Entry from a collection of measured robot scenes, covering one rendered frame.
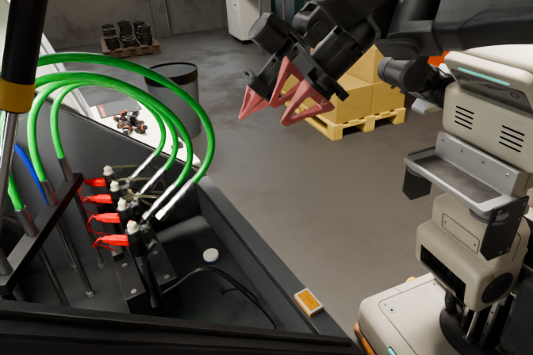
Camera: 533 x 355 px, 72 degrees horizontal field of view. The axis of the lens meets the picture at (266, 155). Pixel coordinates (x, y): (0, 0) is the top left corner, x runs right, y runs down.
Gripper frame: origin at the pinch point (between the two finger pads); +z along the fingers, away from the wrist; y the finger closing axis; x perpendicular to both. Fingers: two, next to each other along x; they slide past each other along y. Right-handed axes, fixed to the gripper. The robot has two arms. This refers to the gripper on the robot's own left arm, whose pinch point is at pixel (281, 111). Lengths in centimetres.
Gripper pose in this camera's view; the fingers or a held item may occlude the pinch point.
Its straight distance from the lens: 58.1
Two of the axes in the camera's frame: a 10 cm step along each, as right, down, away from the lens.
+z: -6.8, 6.7, 3.0
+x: 6.6, 3.7, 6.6
